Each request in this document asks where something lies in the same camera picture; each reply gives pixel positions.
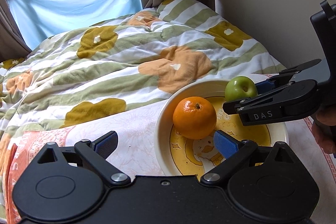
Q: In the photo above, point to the person right hand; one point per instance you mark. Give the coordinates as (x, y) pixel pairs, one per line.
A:
(324, 117)

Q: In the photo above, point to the large green apple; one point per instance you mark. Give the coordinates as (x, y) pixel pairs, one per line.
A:
(240, 87)

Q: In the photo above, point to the cream bowl with bear print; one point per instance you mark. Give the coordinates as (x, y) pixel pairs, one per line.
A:
(178, 155)

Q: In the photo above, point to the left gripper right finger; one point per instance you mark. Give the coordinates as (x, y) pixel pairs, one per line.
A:
(234, 152)

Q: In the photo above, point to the brown curtain left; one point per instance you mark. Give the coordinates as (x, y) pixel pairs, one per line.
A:
(12, 44)

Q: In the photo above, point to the white pink patterned cloth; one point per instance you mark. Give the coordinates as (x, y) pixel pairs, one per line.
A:
(135, 153)

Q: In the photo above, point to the floral striped duvet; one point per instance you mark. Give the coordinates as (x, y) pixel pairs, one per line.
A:
(111, 67)

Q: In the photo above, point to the large orange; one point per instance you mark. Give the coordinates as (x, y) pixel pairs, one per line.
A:
(194, 118)

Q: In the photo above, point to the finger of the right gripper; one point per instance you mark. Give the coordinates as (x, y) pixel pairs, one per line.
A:
(284, 76)
(292, 98)

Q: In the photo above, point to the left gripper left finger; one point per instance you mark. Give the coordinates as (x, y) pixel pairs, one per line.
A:
(94, 155)

